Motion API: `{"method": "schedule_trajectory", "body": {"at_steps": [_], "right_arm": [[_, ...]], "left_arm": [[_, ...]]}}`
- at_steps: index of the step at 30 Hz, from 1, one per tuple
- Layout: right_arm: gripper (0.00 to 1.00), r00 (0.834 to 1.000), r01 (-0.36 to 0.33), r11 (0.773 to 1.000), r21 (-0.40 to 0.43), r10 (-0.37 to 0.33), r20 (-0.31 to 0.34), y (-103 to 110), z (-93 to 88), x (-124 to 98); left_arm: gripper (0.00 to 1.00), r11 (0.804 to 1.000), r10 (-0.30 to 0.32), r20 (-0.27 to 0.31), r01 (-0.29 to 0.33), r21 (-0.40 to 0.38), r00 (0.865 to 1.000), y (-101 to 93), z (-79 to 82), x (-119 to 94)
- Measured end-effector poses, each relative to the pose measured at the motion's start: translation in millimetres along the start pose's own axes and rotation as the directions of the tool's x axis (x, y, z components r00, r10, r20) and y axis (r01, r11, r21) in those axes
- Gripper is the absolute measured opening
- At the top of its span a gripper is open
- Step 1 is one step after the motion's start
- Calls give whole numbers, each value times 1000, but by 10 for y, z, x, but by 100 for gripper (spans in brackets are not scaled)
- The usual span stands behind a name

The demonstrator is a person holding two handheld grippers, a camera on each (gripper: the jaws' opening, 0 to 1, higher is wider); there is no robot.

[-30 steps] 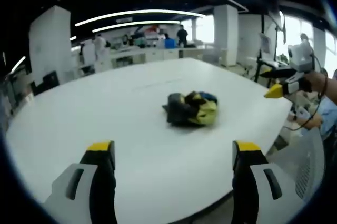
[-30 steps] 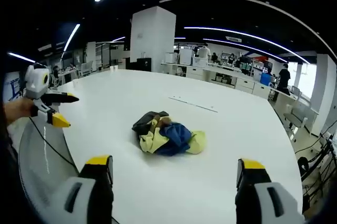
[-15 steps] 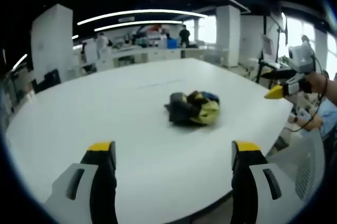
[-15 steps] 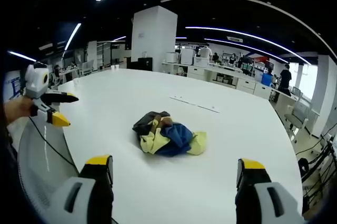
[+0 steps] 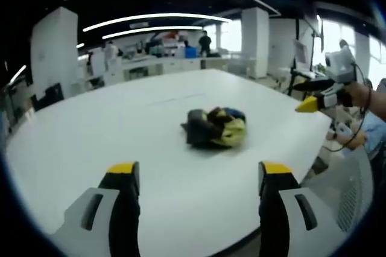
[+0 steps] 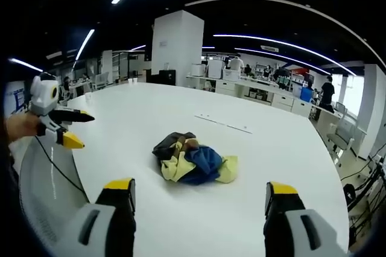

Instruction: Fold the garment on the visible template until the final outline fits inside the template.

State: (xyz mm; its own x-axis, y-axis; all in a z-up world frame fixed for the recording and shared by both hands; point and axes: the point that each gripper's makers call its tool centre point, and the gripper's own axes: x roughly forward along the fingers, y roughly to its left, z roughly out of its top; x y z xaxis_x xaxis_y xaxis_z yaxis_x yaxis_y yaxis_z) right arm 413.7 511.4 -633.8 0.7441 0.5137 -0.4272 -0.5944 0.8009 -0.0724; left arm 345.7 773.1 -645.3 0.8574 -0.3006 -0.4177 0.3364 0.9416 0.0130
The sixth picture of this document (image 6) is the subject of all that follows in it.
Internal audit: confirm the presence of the white printer box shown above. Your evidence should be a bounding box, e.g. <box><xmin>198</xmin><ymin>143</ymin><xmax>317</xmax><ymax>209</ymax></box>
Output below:
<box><xmin>191</xmin><ymin>63</ymin><xmax>206</xmax><ymax>77</ymax></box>
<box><xmin>223</xmin><ymin>69</ymin><xmax>241</xmax><ymax>82</ymax></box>
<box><xmin>207</xmin><ymin>59</ymin><xmax>224</xmax><ymax>78</ymax></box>

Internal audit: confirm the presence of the white drawer cabinet row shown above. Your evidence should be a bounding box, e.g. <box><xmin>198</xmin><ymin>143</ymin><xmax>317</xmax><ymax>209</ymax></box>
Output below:
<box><xmin>185</xmin><ymin>74</ymin><xmax>313</xmax><ymax>118</ymax></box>

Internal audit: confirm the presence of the white office chair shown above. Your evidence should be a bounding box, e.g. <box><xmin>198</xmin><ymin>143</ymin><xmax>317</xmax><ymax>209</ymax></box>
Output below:
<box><xmin>94</xmin><ymin>71</ymin><xmax>110</xmax><ymax>90</ymax></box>

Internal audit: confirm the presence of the black cabinet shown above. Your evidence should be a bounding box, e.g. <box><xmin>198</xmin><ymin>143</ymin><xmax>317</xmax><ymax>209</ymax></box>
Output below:
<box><xmin>158</xmin><ymin>69</ymin><xmax>177</xmax><ymax>87</ymax></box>

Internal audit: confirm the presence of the table cable slot cover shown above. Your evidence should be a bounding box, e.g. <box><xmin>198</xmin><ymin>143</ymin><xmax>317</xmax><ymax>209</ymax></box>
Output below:
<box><xmin>194</xmin><ymin>113</ymin><xmax>253</xmax><ymax>135</ymax></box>

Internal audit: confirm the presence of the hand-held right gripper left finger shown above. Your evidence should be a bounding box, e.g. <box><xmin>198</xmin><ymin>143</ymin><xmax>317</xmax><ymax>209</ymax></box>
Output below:
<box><xmin>62</xmin><ymin>177</ymin><xmax>136</xmax><ymax>257</ymax></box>

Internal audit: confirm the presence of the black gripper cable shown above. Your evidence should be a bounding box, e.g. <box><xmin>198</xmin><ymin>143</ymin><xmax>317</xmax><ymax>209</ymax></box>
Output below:
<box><xmin>34</xmin><ymin>135</ymin><xmax>89</xmax><ymax>195</ymax></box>

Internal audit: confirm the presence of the grey office chair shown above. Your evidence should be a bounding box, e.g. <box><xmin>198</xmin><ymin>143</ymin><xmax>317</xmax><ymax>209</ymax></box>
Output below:
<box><xmin>326</xmin><ymin>114</ymin><xmax>358</xmax><ymax>168</ymax></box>

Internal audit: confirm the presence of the person's left hand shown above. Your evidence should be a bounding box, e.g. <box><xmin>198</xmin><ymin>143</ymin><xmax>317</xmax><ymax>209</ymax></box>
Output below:
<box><xmin>5</xmin><ymin>111</ymin><xmax>42</xmax><ymax>144</ymax></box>

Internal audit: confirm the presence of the pile of clothes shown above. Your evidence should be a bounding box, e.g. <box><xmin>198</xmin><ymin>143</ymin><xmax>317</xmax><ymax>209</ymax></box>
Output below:
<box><xmin>151</xmin><ymin>131</ymin><xmax>239</xmax><ymax>186</ymax></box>

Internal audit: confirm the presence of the white square pillar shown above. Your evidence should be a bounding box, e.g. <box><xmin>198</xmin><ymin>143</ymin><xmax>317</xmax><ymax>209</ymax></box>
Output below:
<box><xmin>150</xmin><ymin>9</ymin><xmax>204</xmax><ymax>87</ymax></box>

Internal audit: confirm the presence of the bundle of floor cables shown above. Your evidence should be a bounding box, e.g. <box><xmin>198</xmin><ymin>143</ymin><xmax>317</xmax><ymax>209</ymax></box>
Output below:
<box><xmin>342</xmin><ymin>153</ymin><xmax>386</xmax><ymax>249</ymax></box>

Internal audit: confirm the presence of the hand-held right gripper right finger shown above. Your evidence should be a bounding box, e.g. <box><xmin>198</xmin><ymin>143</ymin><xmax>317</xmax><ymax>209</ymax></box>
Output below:
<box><xmin>264</xmin><ymin>180</ymin><xmax>352</xmax><ymax>257</ymax></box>

